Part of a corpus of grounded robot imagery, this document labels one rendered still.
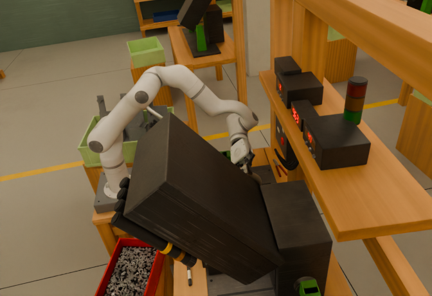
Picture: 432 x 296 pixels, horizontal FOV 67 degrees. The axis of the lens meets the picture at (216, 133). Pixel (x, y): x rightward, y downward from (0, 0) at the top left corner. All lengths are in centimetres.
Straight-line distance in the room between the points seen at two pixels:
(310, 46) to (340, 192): 59
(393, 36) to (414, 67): 9
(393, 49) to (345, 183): 36
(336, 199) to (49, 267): 251
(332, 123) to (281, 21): 80
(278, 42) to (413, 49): 108
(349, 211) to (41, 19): 808
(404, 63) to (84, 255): 267
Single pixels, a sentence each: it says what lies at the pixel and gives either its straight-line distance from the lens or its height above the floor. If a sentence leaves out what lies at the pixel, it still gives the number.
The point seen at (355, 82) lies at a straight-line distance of 96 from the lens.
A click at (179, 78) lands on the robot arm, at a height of 158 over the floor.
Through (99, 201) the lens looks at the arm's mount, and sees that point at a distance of 191.
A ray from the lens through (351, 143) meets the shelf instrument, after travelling 92.
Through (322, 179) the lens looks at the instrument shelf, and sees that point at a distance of 91.
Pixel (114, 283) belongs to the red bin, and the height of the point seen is 87.
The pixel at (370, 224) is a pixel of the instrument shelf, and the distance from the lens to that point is 83.
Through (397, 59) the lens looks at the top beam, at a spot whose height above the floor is 188.
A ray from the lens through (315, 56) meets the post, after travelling 129.
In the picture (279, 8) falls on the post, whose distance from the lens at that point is 166.
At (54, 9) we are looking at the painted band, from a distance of 837.
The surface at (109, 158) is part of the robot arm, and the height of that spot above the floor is 116.
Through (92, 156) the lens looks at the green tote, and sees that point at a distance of 234.
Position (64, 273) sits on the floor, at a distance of 293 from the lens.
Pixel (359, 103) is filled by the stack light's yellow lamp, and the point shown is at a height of 167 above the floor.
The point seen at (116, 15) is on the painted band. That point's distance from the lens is 821.
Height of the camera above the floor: 215
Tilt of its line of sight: 34 degrees down
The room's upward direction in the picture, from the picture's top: 7 degrees counter-clockwise
